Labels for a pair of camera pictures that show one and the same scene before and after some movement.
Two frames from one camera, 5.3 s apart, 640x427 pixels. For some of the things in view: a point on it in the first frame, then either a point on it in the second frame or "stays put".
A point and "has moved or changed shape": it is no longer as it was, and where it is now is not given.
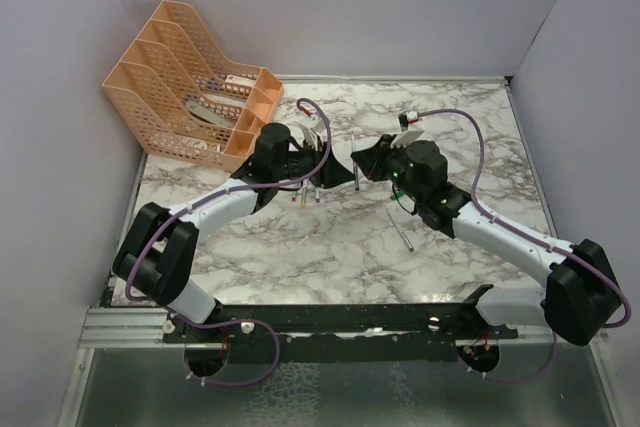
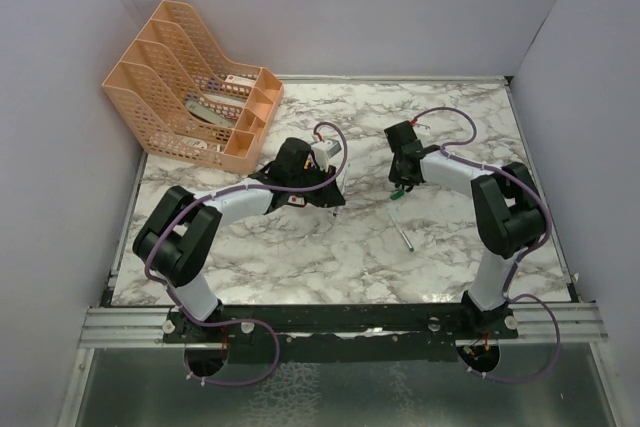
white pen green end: x=400 y=232 stays put
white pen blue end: x=355 y=167 has moved or changed shape
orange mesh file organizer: x=174 y=94 stays put
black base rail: x=339 y=333 stays put
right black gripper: x=372 y=159 → x=395 y=177
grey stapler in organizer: x=209 y=114 stays put
